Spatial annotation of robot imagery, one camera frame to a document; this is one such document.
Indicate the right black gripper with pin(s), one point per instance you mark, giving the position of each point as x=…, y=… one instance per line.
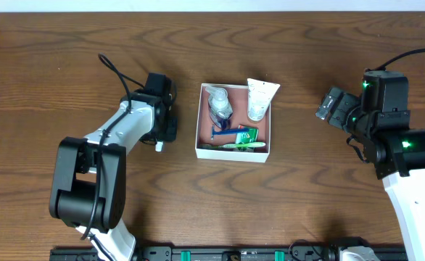
x=338, y=109

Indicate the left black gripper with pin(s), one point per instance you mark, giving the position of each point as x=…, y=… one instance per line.
x=170, y=127

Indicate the green toothpaste tube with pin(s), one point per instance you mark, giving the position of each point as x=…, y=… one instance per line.
x=159, y=146

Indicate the clear pump soap bottle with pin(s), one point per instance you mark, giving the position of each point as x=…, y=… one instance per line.
x=220, y=109

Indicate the white lotion tube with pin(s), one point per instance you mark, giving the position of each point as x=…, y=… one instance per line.
x=260, y=94

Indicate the blue disposable razor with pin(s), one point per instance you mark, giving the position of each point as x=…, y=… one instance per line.
x=215, y=133

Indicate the green soap bar box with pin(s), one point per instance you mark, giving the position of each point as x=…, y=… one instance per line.
x=248, y=136

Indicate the green white toothbrush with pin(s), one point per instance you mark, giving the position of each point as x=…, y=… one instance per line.
x=233, y=146

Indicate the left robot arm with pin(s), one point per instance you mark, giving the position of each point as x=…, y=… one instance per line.
x=89, y=182

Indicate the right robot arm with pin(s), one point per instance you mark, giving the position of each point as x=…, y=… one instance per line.
x=380, y=120

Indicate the white cardboard box pink inside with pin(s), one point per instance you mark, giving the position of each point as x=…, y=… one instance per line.
x=238, y=97

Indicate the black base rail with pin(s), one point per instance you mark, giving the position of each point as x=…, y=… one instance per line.
x=351, y=248

